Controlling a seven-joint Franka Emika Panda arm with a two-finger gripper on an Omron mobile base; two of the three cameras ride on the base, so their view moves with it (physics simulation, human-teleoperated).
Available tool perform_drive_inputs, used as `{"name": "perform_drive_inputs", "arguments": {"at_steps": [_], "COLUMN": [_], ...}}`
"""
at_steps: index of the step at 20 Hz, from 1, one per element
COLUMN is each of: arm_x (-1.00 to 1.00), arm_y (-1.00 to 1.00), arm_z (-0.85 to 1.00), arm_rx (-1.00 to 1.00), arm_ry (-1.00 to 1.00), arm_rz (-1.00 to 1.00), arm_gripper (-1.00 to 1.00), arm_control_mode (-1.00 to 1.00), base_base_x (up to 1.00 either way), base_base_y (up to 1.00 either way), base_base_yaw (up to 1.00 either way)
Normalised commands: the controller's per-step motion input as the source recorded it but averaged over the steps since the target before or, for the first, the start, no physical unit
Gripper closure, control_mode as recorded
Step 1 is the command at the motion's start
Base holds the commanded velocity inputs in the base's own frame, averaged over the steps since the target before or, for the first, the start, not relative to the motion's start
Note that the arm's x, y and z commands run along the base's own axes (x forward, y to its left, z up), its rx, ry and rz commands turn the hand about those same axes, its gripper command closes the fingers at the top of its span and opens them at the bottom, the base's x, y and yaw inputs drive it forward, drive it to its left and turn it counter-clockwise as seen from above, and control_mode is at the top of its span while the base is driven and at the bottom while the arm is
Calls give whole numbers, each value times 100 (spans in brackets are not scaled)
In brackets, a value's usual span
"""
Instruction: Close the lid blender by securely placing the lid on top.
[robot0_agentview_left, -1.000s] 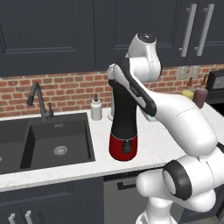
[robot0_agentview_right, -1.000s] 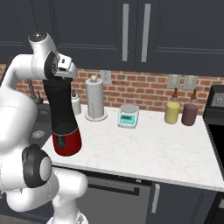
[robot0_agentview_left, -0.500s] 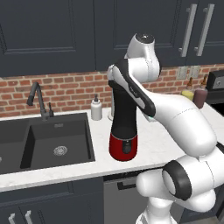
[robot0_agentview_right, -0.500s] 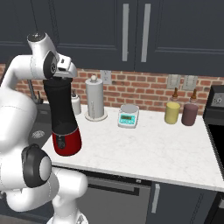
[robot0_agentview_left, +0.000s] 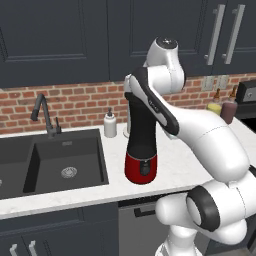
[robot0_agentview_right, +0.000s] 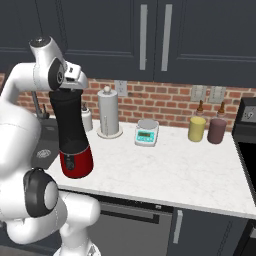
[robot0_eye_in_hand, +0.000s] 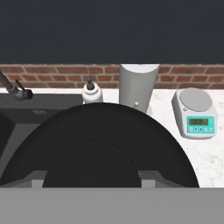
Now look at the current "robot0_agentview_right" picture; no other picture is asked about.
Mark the dark lower cupboard door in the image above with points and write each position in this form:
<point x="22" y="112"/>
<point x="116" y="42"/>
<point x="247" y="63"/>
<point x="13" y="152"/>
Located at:
<point x="206" y="236"/>

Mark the dark upper cupboard door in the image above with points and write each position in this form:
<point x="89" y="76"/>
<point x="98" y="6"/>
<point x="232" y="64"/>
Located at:
<point x="103" y="33"/>
<point x="213" y="36"/>
<point x="20" y="23"/>

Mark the black blender with red base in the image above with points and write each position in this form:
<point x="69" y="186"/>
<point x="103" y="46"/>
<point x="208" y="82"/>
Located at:
<point x="71" y="126"/>

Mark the white soap dispenser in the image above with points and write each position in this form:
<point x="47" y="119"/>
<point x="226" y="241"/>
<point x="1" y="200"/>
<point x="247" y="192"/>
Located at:
<point x="87" y="120"/>

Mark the dark grey sink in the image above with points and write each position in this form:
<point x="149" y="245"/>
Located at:
<point x="46" y="143"/>

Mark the black range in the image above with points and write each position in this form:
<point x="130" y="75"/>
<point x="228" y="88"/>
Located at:
<point x="246" y="133"/>

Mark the grey tap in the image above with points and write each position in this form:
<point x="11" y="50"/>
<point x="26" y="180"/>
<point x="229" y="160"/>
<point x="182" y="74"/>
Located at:
<point x="39" y="108"/>

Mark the wall switch plate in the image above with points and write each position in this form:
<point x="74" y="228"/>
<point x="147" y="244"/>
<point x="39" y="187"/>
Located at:
<point x="216" y="94"/>
<point x="198" y="93"/>

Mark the white teal kitchen scale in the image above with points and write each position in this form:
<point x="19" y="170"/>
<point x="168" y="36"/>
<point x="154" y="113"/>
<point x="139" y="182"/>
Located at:
<point x="146" y="134"/>

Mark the yellow canister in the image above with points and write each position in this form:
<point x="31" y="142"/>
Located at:
<point x="196" y="130"/>

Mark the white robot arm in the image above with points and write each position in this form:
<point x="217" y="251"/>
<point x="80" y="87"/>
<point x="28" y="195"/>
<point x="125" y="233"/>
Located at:
<point x="20" y="146"/>

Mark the single wall outlet plate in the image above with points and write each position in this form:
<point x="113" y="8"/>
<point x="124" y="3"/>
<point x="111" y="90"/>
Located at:
<point x="120" y="88"/>

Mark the dark cupboard door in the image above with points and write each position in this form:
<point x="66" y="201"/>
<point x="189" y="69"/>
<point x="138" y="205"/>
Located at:
<point x="206" y="236"/>
<point x="20" y="23"/>
<point x="213" y="36"/>
<point x="103" y="33"/>

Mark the white paper towel roll holder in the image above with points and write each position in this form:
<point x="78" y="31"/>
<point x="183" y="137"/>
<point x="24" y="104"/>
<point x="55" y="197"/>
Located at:
<point x="108" y="113"/>

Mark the brown bottle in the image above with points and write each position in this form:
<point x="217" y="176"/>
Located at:
<point x="222" y="110"/>
<point x="200" y="108"/>

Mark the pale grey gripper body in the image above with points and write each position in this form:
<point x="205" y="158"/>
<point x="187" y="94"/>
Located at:
<point x="76" y="83"/>

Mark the grey dishwasher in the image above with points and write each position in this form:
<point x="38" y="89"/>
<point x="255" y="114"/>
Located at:
<point x="133" y="236"/>

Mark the maroon canister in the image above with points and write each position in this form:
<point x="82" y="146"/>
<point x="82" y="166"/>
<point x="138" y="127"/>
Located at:
<point x="217" y="131"/>

